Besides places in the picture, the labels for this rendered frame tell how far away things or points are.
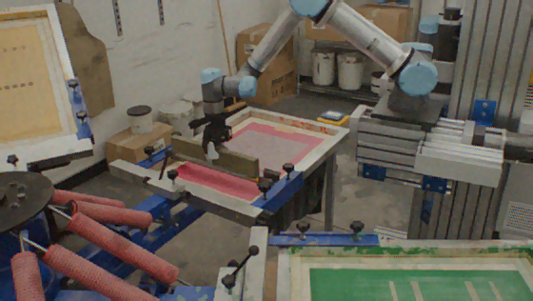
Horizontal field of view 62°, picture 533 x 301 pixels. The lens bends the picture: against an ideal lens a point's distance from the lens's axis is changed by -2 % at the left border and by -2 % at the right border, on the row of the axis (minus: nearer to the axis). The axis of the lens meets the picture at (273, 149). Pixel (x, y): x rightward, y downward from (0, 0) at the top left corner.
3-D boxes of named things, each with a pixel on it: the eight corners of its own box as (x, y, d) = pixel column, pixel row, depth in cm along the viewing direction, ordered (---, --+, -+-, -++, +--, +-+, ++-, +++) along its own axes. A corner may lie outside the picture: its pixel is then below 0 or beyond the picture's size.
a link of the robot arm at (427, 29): (411, 48, 199) (414, 16, 193) (428, 42, 206) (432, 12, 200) (434, 52, 190) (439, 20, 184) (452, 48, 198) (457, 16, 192)
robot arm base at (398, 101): (432, 102, 166) (436, 76, 161) (426, 117, 153) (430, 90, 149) (391, 96, 171) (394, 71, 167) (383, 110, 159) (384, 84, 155)
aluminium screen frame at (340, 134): (248, 113, 240) (248, 107, 239) (350, 136, 212) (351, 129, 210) (136, 178, 181) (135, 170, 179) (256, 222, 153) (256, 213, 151)
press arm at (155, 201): (168, 197, 161) (167, 185, 158) (181, 202, 158) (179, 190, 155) (131, 222, 148) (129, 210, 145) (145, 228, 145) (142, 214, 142)
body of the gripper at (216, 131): (220, 148, 163) (218, 117, 158) (202, 143, 168) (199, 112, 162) (232, 140, 169) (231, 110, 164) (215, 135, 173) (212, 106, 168)
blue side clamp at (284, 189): (291, 182, 178) (291, 167, 175) (303, 186, 176) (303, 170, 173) (247, 221, 156) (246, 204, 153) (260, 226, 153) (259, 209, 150)
